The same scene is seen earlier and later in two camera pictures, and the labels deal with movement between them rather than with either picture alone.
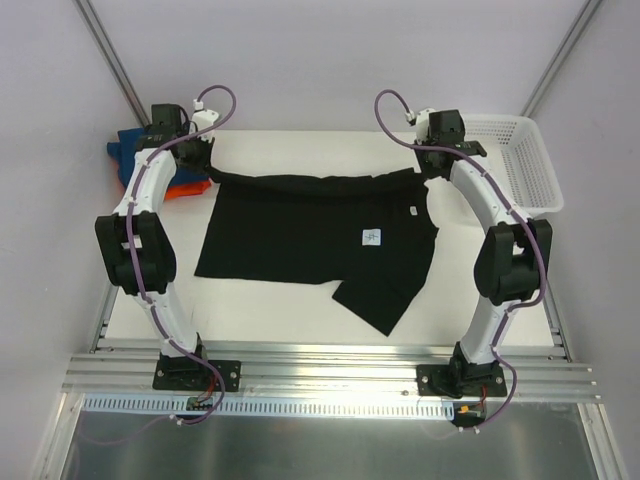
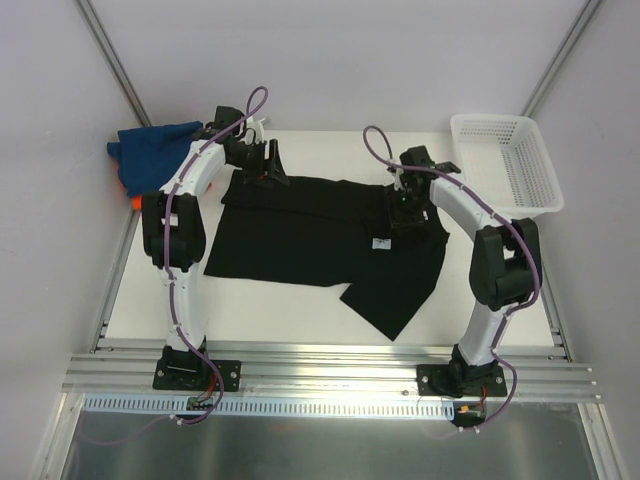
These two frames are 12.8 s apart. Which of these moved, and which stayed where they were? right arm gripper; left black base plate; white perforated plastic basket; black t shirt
Moved: right arm gripper
Stayed: left black base plate; white perforated plastic basket; black t shirt
